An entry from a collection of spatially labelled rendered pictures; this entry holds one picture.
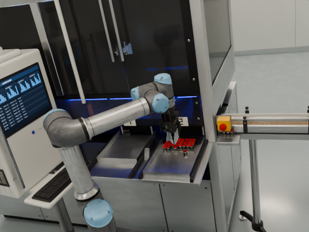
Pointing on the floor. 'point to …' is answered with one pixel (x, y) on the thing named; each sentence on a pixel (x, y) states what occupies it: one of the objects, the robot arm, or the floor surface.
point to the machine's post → (208, 108)
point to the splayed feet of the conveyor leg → (251, 221)
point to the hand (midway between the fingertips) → (174, 141)
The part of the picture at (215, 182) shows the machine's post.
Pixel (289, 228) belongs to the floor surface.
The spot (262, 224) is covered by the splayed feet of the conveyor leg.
